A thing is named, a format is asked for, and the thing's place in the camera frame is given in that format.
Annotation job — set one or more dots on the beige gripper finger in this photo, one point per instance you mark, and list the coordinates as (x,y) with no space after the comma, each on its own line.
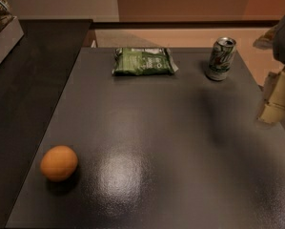
(272,108)

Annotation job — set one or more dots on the green jalapeno chip bag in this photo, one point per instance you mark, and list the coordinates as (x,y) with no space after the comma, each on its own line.
(143,61)

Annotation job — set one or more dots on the green white soda can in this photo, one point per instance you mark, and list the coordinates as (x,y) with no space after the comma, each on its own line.
(221,58)

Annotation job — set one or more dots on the orange fruit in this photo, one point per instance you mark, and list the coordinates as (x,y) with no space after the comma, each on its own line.
(59,163)

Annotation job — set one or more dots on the white snack display box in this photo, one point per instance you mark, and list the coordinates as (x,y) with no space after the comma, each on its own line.
(10,30)

